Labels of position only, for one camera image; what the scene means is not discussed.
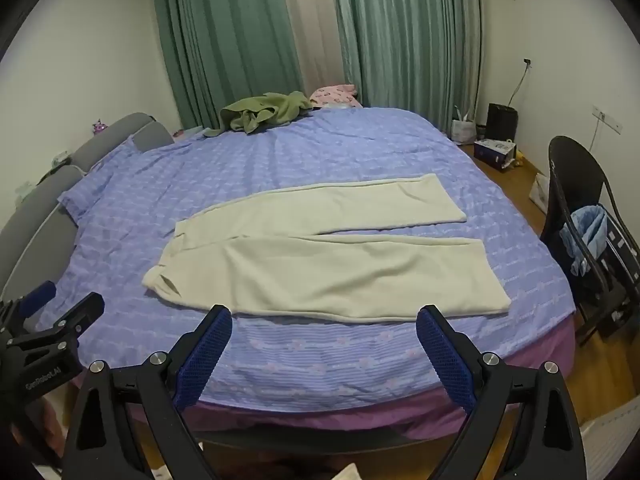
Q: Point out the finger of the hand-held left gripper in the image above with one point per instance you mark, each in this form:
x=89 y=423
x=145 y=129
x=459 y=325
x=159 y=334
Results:
x=41 y=292
x=75 y=312

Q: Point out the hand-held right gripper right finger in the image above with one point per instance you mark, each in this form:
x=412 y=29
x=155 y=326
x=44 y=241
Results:
x=445 y=362

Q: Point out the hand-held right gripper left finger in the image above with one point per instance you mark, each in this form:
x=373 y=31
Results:
x=204 y=362

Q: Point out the cream pants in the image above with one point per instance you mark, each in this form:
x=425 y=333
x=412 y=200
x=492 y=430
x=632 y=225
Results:
x=320 y=265

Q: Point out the grey padded headboard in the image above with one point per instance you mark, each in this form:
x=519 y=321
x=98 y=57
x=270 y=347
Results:
x=45 y=195

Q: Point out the magenta bed sheet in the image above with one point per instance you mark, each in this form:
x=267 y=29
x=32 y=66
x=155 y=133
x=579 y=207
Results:
x=310 y=417

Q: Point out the purple toy figure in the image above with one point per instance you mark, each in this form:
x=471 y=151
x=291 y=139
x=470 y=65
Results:
x=99 y=126

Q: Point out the white radiator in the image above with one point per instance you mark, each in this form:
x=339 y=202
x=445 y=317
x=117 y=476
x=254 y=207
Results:
x=612 y=440

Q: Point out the light blue cloth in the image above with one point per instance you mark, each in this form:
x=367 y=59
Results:
x=587 y=232

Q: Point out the white paper bag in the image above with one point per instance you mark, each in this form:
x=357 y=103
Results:
x=539 y=190

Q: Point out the white bedside table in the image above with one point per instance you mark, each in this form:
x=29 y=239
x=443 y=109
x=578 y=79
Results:
x=192 y=133

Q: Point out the blue and white box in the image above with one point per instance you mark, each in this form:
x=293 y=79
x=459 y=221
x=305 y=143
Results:
x=492 y=152

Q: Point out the black wicker chair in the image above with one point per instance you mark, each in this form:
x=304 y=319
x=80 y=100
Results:
x=575 y=170

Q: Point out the bed with purple cover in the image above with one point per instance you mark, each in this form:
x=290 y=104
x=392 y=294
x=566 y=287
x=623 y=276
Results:
x=320 y=160

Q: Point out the green garment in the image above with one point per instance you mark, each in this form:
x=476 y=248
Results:
x=265 y=110

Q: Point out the pink printed garment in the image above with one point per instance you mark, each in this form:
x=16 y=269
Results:
x=335 y=95

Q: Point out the green curtain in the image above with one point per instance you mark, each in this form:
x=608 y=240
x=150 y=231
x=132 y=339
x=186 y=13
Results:
x=225 y=35
x=410 y=35

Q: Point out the beige sheer curtain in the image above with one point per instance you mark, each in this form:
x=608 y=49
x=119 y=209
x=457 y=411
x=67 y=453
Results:
x=315 y=20

